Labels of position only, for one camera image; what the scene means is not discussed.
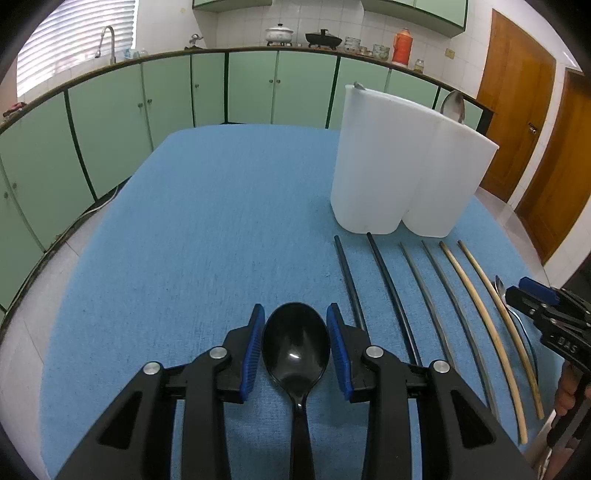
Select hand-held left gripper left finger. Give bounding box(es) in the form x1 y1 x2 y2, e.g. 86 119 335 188
55 304 266 480

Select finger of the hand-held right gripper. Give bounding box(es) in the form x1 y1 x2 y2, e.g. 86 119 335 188
505 286 555 326
519 278 561 305

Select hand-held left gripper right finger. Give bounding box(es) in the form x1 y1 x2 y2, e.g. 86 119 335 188
325 302 539 480

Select bamboo chopstick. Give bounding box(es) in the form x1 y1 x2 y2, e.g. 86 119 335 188
438 241 529 445
457 239 546 420

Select metal spoon with blue handle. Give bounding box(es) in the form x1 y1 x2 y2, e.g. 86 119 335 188
493 274 540 384

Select black plastic spoon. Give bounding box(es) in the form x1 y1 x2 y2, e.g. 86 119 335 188
261 302 331 480

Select grey metal chopstick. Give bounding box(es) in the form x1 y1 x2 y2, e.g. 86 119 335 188
422 240 502 423
399 242 458 370

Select black chopstick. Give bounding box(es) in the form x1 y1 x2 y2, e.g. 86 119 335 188
333 235 369 334
366 232 423 366

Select white plastic utensil holder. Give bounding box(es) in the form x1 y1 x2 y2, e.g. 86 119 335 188
330 84 500 237

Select person's right hand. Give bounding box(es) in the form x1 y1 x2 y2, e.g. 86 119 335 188
554 364 585 417

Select wooden door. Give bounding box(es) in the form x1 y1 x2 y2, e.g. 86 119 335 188
475 9 557 204
515 67 591 266

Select blue tablecloth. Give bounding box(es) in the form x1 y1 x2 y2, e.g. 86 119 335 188
41 124 555 480

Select steel spoon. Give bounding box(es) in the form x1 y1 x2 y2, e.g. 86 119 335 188
438 91 467 124

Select green base cabinets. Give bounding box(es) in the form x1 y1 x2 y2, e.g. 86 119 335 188
0 46 497 315

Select red thermos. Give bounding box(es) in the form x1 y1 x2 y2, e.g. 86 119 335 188
392 28 413 65

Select black wok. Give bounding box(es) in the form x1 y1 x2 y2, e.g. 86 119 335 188
305 28 343 49

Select white cooking pot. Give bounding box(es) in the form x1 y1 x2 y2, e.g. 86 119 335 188
264 22 295 46

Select chrome faucet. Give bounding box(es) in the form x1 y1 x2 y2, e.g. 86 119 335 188
95 25 116 64

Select white window blind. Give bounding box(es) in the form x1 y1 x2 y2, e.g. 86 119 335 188
16 0 139 100

